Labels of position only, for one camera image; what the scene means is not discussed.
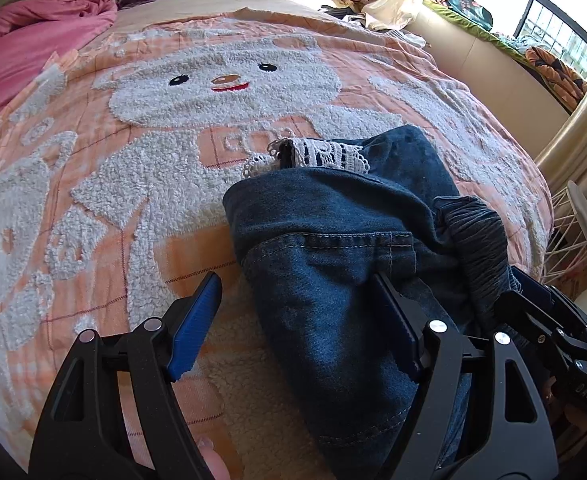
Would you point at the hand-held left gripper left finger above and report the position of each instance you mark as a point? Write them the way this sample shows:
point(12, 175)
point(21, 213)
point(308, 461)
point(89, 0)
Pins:
point(196, 325)

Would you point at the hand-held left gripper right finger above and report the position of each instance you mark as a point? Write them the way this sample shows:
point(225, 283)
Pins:
point(398, 330)

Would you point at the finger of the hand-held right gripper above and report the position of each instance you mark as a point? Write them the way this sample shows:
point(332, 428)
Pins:
point(548, 340)
point(536, 287)

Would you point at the blue denim pants lace hem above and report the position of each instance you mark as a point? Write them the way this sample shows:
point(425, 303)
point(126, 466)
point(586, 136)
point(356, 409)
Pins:
point(333, 260)

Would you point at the person's left hand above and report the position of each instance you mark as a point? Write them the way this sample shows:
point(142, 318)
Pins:
point(216, 460)

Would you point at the orange bear print blanket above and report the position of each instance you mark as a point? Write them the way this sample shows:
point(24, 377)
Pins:
point(123, 160)

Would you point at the orange patterned blanket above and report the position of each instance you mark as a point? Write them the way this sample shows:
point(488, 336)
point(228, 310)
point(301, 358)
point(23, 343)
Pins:
point(558, 72)

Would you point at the green window seat mat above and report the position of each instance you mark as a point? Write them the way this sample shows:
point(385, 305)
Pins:
point(473, 25)

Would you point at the window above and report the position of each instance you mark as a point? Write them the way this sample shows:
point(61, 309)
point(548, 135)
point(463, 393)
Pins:
point(538, 0)

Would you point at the dark green bag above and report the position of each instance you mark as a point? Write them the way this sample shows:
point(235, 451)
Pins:
point(468, 2)

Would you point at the white garment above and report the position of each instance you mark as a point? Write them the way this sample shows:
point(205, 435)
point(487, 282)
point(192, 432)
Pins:
point(388, 30)

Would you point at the beige bed sheet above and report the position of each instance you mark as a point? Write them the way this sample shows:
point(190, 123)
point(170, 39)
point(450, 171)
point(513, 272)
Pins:
point(273, 5)

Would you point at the pink quilt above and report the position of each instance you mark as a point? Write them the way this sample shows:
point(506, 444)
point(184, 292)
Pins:
point(33, 35)

